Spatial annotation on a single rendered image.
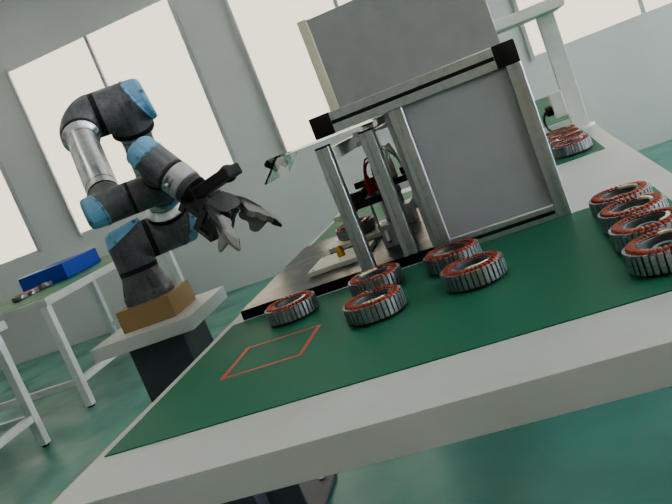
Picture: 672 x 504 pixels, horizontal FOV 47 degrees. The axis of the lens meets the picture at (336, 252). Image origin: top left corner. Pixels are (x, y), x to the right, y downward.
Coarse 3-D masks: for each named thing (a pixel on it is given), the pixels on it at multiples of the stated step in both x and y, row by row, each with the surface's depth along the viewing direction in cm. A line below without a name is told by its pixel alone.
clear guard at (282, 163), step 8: (368, 120) 192; (352, 128) 193; (328, 136) 195; (304, 144) 212; (288, 152) 198; (296, 152) 220; (280, 160) 204; (288, 160) 215; (272, 168) 200; (280, 168) 209; (288, 168) 220; (272, 176) 204; (280, 176) 214
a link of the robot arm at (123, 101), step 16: (128, 80) 198; (96, 96) 195; (112, 96) 195; (128, 96) 195; (144, 96) 197; (96, 112) 193; (112, 112) 195; (128, 112) 196; (144, 112) 198; (112, 128) 197; (128, 128) 199; (144, 128) 201; (128, 144) 204; (176, 208) 221; (160, 224) 220; (176, 224) 221; (192, 224) 224; (160, 240) 222; (176, 240) 224; (192, 240) 228
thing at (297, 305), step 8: (288, 296) 163; (296, 296) 162; (304, 296) 156; (312, 296) 157; (272, 304) 161; (280, 304) 162; (288, 304) 160; (296, 304) 155; (304, 304) 155; (312, 304) 156; (264, 312) 159; (272, 312) 155; (280, 312) 155; (288, 312) 154; (296, 312) 154; (304, 312) 155; (312, 312) 157; (272, 320) 156; (280, 320) 155; (288, 320) 155; (296, 320) 155
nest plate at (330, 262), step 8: (352, 248) 194; (328, 256) 196; (336, 256) 191; (344, 256) 187; (352, 256) 183; (320, 264) 189; (328, 264) 185; (336, 264) 182; (344, 264) 182; (312, 272) 184; (320, 272) 183
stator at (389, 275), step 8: (384, 264) 157; (392, 264) 154; (368, 272) 157; (376, 272) 157; (384, 272) 150; (392, 272) 150; (400, 272) 152; (352, 280) 154; (360, 280) 151; (368, 280) 149; (376, 280) 148; (384, 280) 149; (392, 280) 150; (400, 280) 151; (352, 288) 151; (360, 288) 150; (368, 288) 149; (352, 296) 154
